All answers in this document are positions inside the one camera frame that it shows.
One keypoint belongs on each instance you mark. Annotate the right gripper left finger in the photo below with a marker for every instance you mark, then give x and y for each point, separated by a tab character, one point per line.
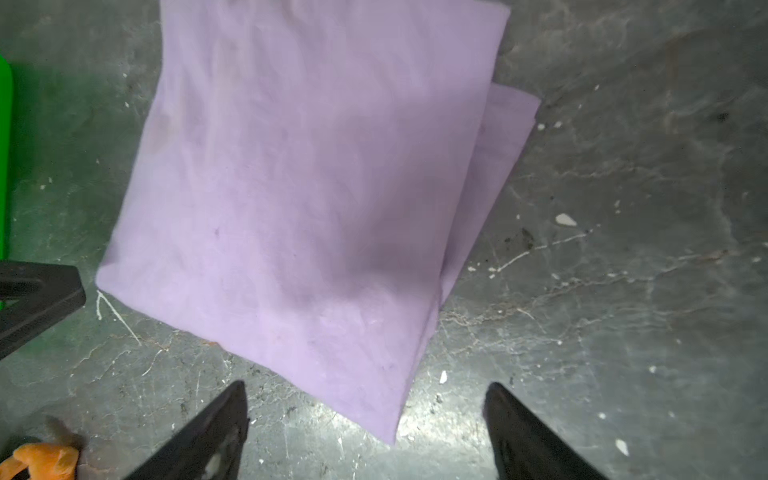
210	446

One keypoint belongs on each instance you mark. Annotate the purple t shirt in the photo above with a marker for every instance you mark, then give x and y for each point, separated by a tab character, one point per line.
311	178

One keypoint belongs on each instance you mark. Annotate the orange dolphin toy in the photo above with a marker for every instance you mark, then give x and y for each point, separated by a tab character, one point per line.
42	461

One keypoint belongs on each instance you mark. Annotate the green plastic basket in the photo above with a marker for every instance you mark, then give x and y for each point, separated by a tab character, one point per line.
6	101

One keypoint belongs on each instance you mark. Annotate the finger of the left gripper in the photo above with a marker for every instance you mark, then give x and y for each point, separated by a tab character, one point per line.
36	296

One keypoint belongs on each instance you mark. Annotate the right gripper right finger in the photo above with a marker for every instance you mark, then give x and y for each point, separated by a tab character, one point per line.
524	447

